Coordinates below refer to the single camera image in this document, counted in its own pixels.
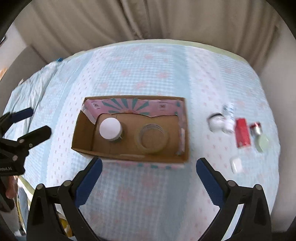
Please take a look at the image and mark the white earbuds case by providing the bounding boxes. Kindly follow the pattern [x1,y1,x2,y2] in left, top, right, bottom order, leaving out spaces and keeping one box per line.
[230,157,243,174]

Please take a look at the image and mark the red silver cream jar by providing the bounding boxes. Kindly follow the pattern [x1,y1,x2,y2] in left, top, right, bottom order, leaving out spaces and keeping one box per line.
[249,122,262,137]

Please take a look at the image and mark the white medicine bottle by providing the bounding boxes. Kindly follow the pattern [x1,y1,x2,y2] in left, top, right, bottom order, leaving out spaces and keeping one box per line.
[222,102,236,134]

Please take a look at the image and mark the pale green round jar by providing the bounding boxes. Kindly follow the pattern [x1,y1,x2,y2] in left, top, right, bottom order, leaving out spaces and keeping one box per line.
[255,133,270,153]

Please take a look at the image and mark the white lidded jar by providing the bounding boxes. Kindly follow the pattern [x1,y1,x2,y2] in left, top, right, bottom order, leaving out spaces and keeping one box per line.
[99,118,123,142]

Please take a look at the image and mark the red rectangular box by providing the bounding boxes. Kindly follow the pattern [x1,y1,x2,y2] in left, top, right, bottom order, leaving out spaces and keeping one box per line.
[235,118,251,148]

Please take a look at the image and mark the open cardboard box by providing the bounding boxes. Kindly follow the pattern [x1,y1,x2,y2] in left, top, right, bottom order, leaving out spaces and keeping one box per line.
[71,95,189,164]

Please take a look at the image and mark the white black round case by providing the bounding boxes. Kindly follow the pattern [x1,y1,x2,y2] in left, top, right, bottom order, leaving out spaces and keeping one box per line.
[207,113,225,132]

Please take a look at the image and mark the clear tape roll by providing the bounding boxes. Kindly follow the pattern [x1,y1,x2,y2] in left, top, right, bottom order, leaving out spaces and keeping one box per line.
[134,123,169,154]

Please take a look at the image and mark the beige curtain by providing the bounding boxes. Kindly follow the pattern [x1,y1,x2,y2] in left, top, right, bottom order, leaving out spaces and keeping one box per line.
[15,1,280,70]

